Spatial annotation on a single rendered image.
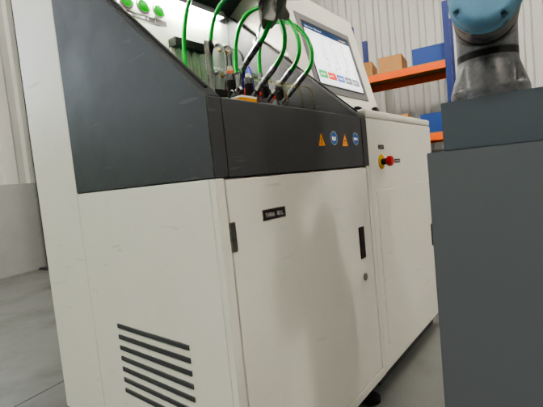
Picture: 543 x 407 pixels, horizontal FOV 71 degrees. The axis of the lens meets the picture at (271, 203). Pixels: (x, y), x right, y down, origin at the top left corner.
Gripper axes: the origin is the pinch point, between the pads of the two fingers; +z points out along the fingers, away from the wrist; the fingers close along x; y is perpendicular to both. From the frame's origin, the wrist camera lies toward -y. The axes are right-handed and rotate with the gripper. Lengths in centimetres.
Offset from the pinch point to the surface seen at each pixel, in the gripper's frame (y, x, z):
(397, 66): -183, 483, 167
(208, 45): -1.6, -17.3, 5.8
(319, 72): -11, 47, 27
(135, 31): -1.6, -37.3, 0.9
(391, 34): -279, 603, 168
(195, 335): 50, -50, 43
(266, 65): -19.0, 24.2, 25.1
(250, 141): 31.3, -28.0, 10.4
